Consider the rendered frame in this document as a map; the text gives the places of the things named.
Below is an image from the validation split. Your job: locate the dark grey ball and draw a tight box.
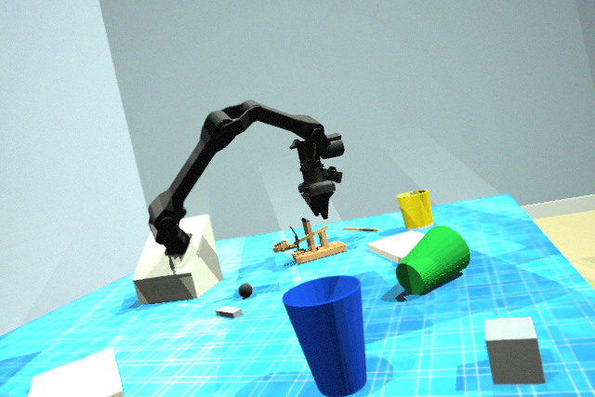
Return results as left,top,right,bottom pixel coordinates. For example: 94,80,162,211
238,283,253,298

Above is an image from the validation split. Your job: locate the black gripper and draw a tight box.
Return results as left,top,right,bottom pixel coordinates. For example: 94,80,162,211
298,160,336,219

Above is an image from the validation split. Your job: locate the blue plastic cup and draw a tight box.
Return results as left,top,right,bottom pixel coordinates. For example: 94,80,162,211
282,276,367,397

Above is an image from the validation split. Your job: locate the green cup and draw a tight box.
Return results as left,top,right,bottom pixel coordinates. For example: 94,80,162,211
395,226,470,295

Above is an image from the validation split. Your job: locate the yellow cup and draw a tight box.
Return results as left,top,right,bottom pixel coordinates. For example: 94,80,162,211
398,190,434,231

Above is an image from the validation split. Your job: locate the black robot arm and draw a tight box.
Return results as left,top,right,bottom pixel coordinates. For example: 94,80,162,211
148,99,345,255

